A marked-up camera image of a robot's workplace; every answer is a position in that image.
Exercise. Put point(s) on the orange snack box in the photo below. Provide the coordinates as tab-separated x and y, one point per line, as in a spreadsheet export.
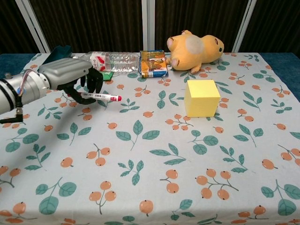
153	63

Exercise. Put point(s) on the dark teal long box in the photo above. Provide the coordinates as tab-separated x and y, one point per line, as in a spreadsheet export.
59	52

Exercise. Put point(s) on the yellow sticky note block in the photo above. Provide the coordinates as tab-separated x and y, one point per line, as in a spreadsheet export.
201	98

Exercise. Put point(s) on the dark fabric partition panel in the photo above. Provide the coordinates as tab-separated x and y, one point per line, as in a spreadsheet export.
11	25
276	25
199	16
93	23

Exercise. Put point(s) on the clear plastic water bottle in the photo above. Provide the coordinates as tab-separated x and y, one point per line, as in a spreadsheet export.
117	61

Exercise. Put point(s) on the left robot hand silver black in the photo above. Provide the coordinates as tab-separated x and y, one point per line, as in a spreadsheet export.
63	70

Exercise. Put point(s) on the green foil packet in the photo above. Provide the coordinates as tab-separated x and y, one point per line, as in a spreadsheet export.
107	75

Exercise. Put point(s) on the floral print tablecloth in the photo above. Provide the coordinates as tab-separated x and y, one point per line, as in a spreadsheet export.
150	152

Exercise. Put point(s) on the yellow plush toy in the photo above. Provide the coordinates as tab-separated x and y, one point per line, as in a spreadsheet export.
187	54

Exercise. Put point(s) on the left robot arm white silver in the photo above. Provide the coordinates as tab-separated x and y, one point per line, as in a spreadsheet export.
28	89

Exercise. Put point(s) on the red marker pen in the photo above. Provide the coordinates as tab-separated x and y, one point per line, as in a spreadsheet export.
105	97

